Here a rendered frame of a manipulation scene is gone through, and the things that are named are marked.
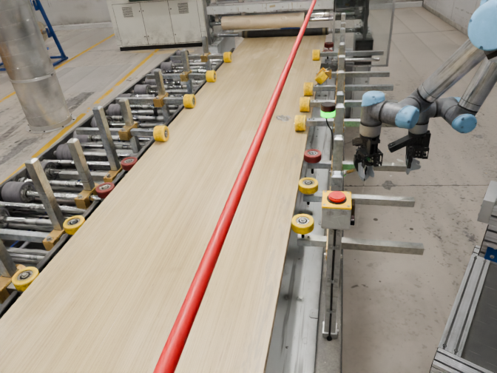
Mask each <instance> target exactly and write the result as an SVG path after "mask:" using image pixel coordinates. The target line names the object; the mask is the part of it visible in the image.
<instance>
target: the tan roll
mask: <svg viewBox="0 0 497 373"><path fill-rule="evenodd" d="M304 20H305V13H282V14H266V15H250V16H223V17H222V19H221V21H215V22H212V25H213V26H220V25H221V26H222V29H223V30H247V29H266V28H284V27H302V24H303V22H304ZM309 21H333V16H328V17H311V18H310V19H309Z"/></svg>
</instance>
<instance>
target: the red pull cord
mask: <svg viewBox="0 0 497 373"><path fill-rule="evenodd" d="M316 1H317V0H313V1H312V3H311V6H310V8H309V10H308V13H307V15H306V17H305V20H304V22H303V24H302V27H301V29H300V32H299V34H298V36H297V39H296V41H295V43H294V46H293V48H292V50H291V53H290V55H289V57H288V60H287V62H286V63H285V66H284V68H283V71H282V73H281V76H280V78H279V81H278V82H277V86H276V87H275V89H274V92H273V94H272V97H271V99H270V101H269V103H268V106H267V108H266V111H265V113H264V115H263V118H262V120H261V122H260V125H259V127H258V129H257V131H256V134H255V136H254V139H253V141H252V143H251V146H250V147H249V150H248V152H247V155H246V157H245V160H244V162H243V165H242V166H241V168H240V171H239V173H238V176H237V178H236V181H235V182H234V186H233V187H232V189H231V192H230V194H229V197H228V199H227V201H226V204H225V206H224V208H223V211H222V213H221V215H220V218H219V220H218V222H217V225H216V227H215V229H214V231H213V234H212V236H211V239H210V241H209V244H208V246H207V247H206V251H205V252H204V254H203V257H202V259H201V262H200V264H199V267H198V268H197V271H196V273H195V276H194V278H193V280H192V283H191V285H190V287H189V290H188V292H187V294H186V297H185V299H184V301H183V304H182V306H181V308H180V311H179V313H178V315H177V317H176V320H175V322H174V325H173V327H172V330H171V332H170V333H169V336H168V338H167V341H166V343H165V346H164V348H163V351H162V352H161V354H160V357H159V359H158V362H157V364H156V367H155V369H154V371H153V373H175V369H176V368H177V365H178V362H179V359H180V356H181V354H182V352H183V349H184V346H185V344H186V341H187V338H188V336H189V333H190V331H191V328H192V325H193V323H194V321H195V318H196V315H197V312H198V309H199V308H200V304H201V302H202V299H203V296H204V294H205V292H206V288H207V286H208V284H209V281H210V278H211V276H212V273H213V271H214V268H215V265H216V263H217V259H218V258H219V255H220V252H221V249H222V248H223V244H224V242H225V239H226V236H227V234H228V232H229V228H230V226H231V223H232V221H233V218H234V215H235V212H236V211H237V208H238V205H239V202H240V199H241V198H242V195H243V192H244V189H245V187H246V184H247V182H248V179H249V176H250V174H251V171H252V168H253V166H254V162H255V161H256V158H257V155H258V152H259V151H260V148H261V145H262V142H263V139H264V137H265V135H266V132H267V129H268V126H269V124H270V122H271V118H272V116H273V114H274V111H275V108H276V106H277V102H278V101H279V98H280V95H281V92H282V91H283V87H284V85H285V82H286V79H287V77H288V74H289V72H290V69H291V66H292V64H293V61H294V58H295V56H296V54H297V51H298V48H299V46H300V42H301V41H302V37H303V35H304V32H305V29H306V27H307V25H308V22H309V19H310V17H311V14H312V11H313V9H314V6H315V4H316Z"/></svg>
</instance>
